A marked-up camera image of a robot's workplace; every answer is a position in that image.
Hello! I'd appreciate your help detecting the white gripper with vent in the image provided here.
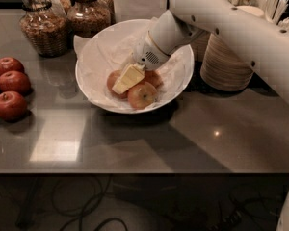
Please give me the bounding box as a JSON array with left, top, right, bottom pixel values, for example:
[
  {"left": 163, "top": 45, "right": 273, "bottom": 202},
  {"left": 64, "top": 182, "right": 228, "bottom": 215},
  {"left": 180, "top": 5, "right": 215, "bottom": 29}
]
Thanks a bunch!
[{"left": 112, "top": 32, "right": 171, "bottom": 94}]

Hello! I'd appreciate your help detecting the yellow-red apple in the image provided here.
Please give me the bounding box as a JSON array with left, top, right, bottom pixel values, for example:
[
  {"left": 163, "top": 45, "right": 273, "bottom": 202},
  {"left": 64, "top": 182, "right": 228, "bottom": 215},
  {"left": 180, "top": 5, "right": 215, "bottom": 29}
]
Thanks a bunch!
[
  {"left": 107, "top": 70, "right": 127, "bottom": 99},
  {"left": 144, "top": 70, "right": 163, "bottom": 88},
  {"left": 127, "top": 82, "right": 158, "bottom": 110}
]

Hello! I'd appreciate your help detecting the white bowl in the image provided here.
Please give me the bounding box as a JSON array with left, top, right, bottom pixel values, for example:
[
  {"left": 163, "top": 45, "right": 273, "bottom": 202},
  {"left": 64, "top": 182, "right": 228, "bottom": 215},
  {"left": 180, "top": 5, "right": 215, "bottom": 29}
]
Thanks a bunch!
[{"left": 74, "top": 18, "right": 196, "bottom": 115}]

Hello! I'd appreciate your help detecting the white paper liner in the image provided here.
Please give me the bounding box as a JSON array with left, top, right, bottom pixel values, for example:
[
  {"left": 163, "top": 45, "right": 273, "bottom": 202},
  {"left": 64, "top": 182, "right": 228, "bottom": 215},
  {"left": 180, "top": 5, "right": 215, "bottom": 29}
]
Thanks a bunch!
[{"left": 73, "top": 16, "right": 184, "bottom": 112}]

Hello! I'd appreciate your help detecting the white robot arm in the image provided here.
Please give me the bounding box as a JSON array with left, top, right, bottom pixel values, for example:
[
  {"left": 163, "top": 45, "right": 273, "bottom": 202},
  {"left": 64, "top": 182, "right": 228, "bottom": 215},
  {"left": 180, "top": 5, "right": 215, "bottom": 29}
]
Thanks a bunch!
[{"left": 121, "top": 0, "right": 289, "bottom": 104}]

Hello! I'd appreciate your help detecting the red apple middle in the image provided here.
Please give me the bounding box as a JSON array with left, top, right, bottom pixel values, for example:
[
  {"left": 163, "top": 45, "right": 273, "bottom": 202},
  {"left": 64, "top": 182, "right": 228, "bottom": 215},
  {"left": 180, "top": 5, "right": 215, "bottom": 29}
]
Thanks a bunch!
[{"left": 0, "top": 70, "right": 31, "bottom": 95}]

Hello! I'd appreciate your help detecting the red apple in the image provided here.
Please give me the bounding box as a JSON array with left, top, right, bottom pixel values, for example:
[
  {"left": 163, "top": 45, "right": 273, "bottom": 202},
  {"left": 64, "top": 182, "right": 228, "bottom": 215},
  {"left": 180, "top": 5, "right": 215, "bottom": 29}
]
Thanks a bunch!
[
  {"left": 0, "top": 91, "right": 28, "bottom": 121},
  {"left": 0, "top": 57, "right": 25, "bottom": 76},
  {"left": 0, "top": 70, "right": 31, "bottom": 95}
]

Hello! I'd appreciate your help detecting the red apple top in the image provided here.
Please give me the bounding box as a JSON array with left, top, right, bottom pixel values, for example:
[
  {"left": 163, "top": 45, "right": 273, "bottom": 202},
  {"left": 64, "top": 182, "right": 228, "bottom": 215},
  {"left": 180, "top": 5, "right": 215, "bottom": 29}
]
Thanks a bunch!
[{"left": 0, "top": 57, "right": 25, "bottom": 76}]

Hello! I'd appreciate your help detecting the red apple front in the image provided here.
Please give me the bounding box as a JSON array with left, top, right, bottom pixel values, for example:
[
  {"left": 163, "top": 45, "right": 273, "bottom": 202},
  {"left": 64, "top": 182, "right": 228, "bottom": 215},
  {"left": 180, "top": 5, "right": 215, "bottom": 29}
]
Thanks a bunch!
[{"left": 0, "top": 91, "right": 28, "bottom": 121}]

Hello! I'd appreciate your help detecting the rear stack of paper bowls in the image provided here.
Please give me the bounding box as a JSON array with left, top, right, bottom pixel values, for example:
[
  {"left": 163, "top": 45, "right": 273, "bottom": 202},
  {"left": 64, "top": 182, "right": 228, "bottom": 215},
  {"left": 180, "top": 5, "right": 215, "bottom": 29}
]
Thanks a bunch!
[{"left": 191, "top": 33, "right": 210, "bottom": 62}]

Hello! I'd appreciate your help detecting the stack of paper bowls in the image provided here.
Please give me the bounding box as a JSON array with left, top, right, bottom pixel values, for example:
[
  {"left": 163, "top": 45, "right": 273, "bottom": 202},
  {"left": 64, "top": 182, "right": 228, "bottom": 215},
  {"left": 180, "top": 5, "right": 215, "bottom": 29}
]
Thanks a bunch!
[
  {"left": 191, "top": 33, "right": 210, "bottom": 62},
  {"left": 200, "top": 34, "right": 253, "bottom": 92}
]

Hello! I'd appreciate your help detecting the white napkin dispenser box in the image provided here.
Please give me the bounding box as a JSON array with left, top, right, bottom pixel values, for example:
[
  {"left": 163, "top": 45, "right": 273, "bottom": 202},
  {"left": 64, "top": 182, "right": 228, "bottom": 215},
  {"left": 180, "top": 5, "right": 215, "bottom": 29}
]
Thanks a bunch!
[{"left": 114, "top": 0, "right": 168, "bottom": 22}]

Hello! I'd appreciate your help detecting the middle granola glass jar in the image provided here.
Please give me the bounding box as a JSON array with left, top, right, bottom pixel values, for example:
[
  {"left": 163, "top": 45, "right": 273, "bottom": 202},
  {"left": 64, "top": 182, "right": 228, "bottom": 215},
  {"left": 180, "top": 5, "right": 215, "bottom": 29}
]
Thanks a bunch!
[{"left": 67, "top": 0, "right": 111, "bottom": 39}]

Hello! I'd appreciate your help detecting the granola glass jar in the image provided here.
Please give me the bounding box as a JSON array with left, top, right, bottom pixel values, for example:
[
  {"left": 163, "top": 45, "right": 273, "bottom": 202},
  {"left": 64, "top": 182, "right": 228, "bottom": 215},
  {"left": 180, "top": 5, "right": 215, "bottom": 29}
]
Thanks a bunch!
[
  {"left": 67, "top": 0, "right": 111, "bottom": 39},
  {"left": 19, "top": 0, "right": 68, "bottom": 57}
]

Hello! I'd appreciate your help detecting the front stack of paper bowls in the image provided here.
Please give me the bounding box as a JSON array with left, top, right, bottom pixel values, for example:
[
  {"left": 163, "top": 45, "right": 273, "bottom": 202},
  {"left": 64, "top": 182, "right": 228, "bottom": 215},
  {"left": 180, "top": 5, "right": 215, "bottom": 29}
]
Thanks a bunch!
[{"left": 200, "top": 34, "right": 253, "bottom": 92}]

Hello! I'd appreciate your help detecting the front left granola glass jar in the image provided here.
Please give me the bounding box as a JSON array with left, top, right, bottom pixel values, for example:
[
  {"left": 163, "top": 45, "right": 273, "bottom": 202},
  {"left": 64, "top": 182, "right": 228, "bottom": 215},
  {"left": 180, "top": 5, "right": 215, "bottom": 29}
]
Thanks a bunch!
[{"left": 19, "top": 0, "right": 68, "bottom": 57}]

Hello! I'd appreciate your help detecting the black cable under table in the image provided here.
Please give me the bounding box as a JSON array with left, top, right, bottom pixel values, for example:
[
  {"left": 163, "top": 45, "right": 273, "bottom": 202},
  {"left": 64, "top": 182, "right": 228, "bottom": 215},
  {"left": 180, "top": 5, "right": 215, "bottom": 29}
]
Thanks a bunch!
[{"left": 51, "top": 174, "right": 129, "bottom": 231}]

